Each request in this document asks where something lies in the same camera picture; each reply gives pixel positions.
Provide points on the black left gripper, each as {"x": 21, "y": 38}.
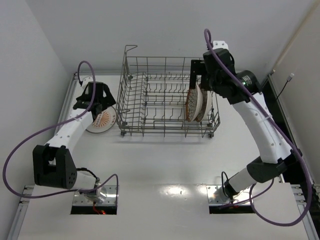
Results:
{"x": 93, "y": 100}

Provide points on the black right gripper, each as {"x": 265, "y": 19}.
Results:
{"x": 197, "y": 66}

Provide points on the orange sunburst white plate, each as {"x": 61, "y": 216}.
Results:
{"x": 104, "y": 121}

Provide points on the floral bowl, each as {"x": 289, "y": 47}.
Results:
{"x": 193, "y": 103}
{"x": 206, "y": 105}

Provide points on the floral bowl front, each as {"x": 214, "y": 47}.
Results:
{"x": 193, "y": 103}

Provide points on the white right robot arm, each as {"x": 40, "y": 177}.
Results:
{"x": 274, "y": 151}

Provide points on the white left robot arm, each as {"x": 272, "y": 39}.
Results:
{"x": 53, "y": 164}

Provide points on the grey wire dish rack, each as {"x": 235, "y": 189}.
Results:
{"x": 152, "y": 95}

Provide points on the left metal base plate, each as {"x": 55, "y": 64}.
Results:
{"x": 105, "y": 196}

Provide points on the metal base plate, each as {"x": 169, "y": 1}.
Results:
{"x": 105, "y": 196}
{"x": 216, "y": 196}

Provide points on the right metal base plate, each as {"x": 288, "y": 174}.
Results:
{"x": 216, "y": 196}

